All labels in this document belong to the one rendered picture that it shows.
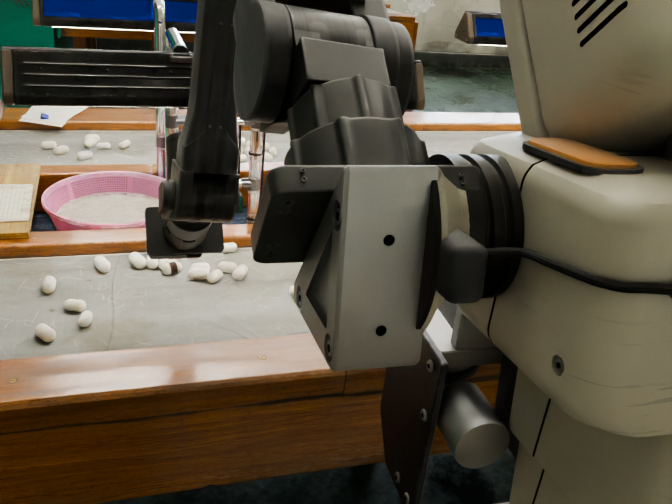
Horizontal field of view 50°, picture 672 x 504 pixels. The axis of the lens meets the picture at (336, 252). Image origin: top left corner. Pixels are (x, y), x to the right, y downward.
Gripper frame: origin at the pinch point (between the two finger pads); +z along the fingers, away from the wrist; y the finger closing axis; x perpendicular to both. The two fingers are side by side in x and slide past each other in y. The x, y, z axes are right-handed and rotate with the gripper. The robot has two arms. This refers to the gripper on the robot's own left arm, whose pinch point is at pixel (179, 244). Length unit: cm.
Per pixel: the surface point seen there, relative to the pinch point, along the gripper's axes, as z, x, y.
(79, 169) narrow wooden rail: 49, -28, 16
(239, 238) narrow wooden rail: 22.3, -5.7, -12.6
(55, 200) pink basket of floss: 41.3, -19.0, 20.0
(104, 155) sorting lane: 62, -36, 11
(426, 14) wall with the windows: 416, -292, -258
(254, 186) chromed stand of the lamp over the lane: 21.8, -15.4, -16.1
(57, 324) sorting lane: 7.2, 9.7, 17.6
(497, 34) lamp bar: 37, -58, -82
